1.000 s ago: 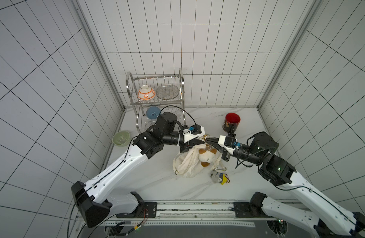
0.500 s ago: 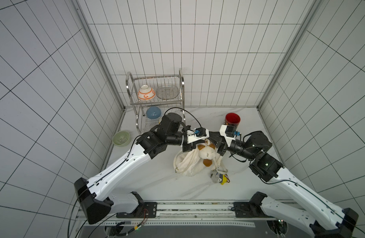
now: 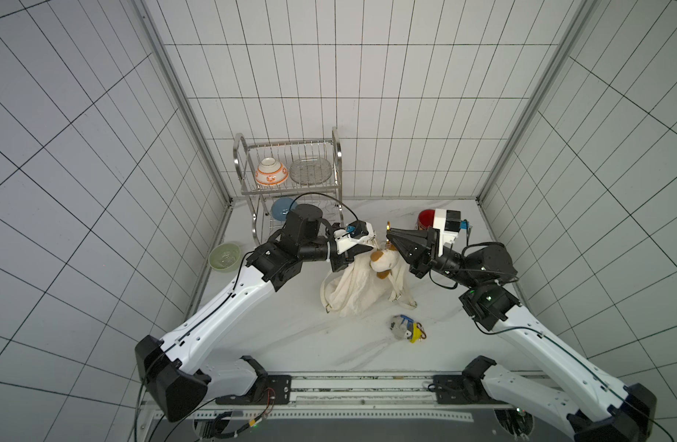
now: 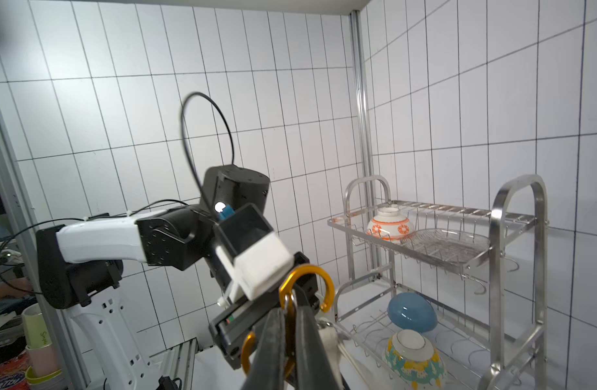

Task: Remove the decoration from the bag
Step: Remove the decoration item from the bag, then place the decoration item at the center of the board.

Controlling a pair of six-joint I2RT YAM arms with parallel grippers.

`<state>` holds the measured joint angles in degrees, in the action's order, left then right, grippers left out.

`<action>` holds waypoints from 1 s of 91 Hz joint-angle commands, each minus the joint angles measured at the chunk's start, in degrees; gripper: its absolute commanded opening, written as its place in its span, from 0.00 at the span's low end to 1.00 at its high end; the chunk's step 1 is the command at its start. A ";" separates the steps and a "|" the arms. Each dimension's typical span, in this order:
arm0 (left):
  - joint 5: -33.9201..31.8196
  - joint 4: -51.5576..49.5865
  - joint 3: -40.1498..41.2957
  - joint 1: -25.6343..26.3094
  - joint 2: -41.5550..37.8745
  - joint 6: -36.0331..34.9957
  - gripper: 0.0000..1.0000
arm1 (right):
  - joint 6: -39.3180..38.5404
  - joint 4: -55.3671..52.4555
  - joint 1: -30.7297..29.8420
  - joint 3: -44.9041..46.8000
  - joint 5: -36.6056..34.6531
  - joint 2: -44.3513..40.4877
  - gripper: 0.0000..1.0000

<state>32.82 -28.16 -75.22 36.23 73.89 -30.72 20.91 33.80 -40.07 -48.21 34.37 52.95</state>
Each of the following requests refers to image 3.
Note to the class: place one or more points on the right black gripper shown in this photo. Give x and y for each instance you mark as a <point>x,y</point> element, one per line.
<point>425,254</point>

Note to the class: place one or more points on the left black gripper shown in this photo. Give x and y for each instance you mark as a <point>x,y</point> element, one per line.
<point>345,258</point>

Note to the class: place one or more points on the cream canvas shoulder bag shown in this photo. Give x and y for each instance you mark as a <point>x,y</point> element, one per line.
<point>353,290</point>

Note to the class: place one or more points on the brown white plush charm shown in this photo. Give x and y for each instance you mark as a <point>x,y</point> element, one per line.
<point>383,262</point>

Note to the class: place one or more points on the yellow grey plush keychain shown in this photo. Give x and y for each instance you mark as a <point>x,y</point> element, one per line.
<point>405,328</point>

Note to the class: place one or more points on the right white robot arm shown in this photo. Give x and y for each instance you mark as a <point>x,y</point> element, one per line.
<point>587,404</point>

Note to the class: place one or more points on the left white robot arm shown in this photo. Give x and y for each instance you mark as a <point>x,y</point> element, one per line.
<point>174,369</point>

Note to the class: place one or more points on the red black skull mug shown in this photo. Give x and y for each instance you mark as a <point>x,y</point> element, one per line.
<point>425,219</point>

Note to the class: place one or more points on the blue ceramic bowl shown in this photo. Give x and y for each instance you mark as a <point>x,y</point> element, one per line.
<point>281,208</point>

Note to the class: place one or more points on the grey glass plate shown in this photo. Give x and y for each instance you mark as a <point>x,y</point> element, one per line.
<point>310,171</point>

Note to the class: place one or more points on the steel two-tier dish rack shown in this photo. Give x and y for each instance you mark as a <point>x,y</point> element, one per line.
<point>327,196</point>

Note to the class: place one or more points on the orange white patterned bowl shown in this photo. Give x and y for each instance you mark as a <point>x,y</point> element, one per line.
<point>271,173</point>

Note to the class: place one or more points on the pale green bowl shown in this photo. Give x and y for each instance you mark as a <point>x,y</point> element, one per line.
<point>225,257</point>

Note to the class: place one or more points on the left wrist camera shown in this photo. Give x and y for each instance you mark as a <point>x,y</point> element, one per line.
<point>358,233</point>

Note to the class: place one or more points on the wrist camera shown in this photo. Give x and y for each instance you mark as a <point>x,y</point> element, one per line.
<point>449,224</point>
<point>358,233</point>

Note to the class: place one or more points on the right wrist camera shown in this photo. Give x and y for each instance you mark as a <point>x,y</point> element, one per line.
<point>449,224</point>

